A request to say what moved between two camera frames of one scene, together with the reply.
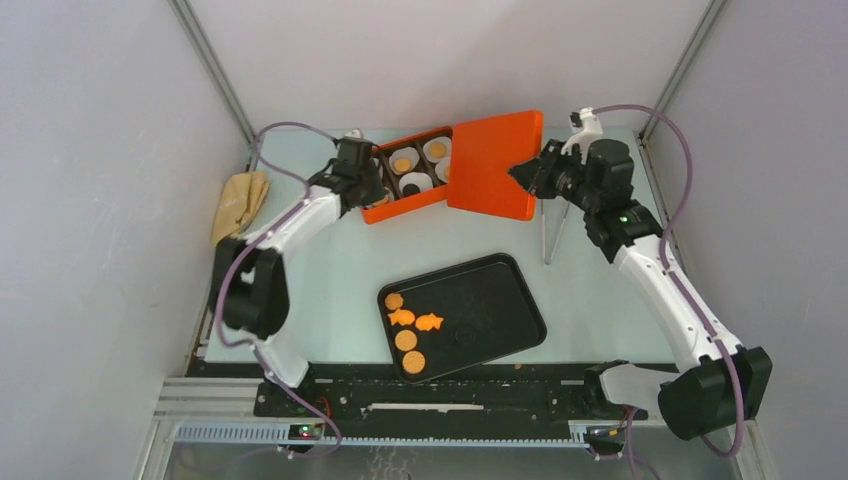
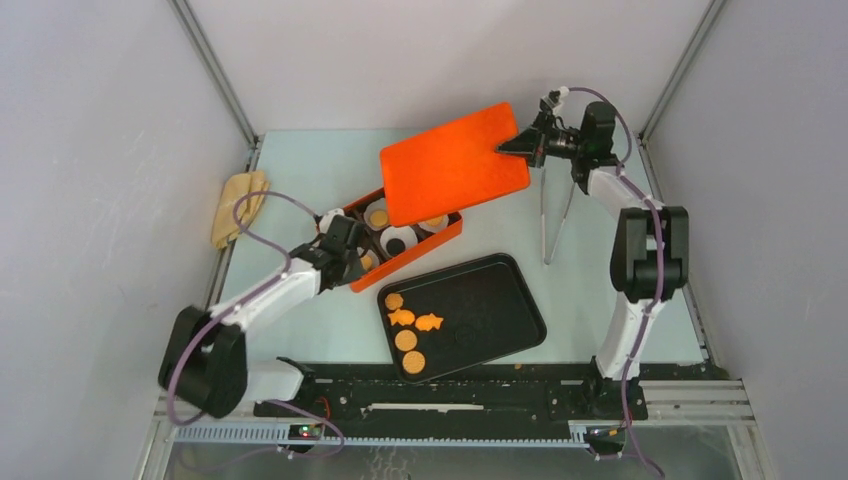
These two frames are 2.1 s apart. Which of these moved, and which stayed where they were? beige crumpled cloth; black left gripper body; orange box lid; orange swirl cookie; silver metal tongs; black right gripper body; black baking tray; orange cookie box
Moved: orange box lid; orange cookie box; black right gripper body; black left gripper body
Stayed: black baking tray; silver metal tongs; beige crumpled cloth; orange swirl cookie
